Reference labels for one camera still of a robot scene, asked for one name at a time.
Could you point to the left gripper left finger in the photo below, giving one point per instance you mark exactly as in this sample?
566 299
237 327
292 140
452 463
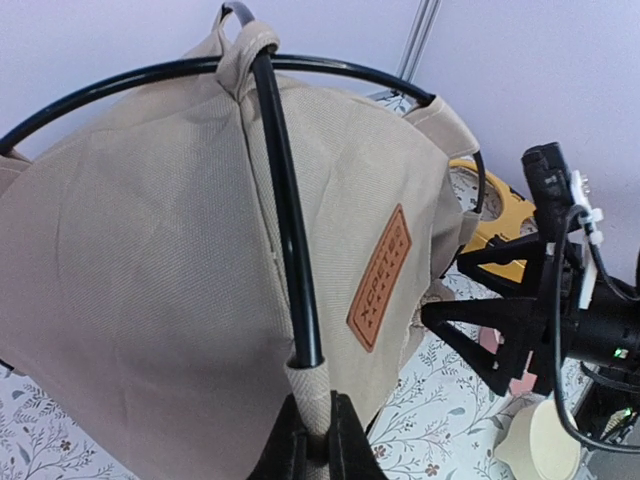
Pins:
284 456

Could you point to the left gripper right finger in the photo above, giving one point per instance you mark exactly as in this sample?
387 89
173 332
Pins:
349 456

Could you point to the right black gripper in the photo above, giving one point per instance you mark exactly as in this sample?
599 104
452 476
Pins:
495 336

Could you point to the black tent pole long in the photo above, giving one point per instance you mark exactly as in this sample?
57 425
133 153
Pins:
247 73

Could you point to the beige fabric pet tent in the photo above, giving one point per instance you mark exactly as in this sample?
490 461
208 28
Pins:
216 270

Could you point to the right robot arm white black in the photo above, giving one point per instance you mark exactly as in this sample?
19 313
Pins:
606 415

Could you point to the cream footed pet bowl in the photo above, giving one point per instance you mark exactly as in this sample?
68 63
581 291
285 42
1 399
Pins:
537 447

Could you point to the yellow double bowl holder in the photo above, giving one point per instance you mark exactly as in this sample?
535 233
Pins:
504 212

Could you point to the floral patterned table mat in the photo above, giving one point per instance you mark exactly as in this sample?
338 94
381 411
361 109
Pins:
440 400

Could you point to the right aluminium frame post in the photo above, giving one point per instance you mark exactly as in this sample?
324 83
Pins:
420 31

